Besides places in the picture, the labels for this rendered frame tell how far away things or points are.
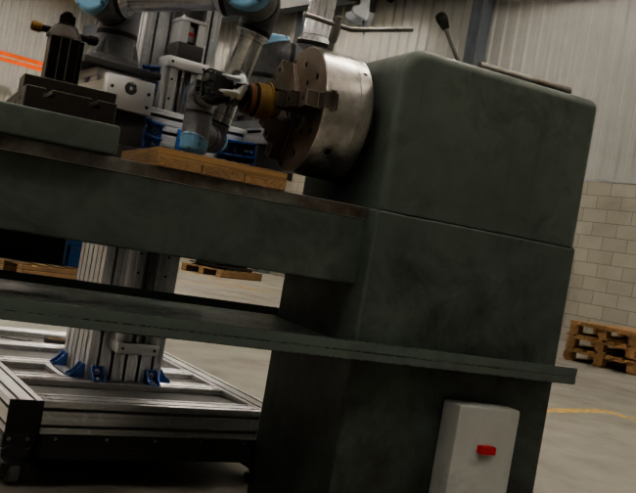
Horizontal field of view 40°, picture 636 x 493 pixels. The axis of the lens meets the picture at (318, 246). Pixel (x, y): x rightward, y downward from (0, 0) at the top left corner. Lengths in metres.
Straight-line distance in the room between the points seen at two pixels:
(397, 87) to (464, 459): 0.90
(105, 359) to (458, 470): 1.20
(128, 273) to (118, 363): 0.30
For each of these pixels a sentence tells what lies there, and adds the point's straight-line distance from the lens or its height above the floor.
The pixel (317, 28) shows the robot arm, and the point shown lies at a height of 1.43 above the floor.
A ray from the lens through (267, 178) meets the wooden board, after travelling 1.96.
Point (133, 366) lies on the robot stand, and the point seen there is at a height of 0.28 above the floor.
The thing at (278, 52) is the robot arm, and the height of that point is 1.33.
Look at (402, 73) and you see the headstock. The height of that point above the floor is 1.19.
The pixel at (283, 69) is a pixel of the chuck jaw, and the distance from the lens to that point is 2.23.
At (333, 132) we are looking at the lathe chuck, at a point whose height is 1.02.
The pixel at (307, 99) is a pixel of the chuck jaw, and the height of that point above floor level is 1.09.
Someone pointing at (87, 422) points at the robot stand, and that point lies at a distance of 2.51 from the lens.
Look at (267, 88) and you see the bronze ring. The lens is 2.13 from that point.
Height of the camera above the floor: 0.75
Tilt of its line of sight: level
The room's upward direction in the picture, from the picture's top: 10 degrees clockwise
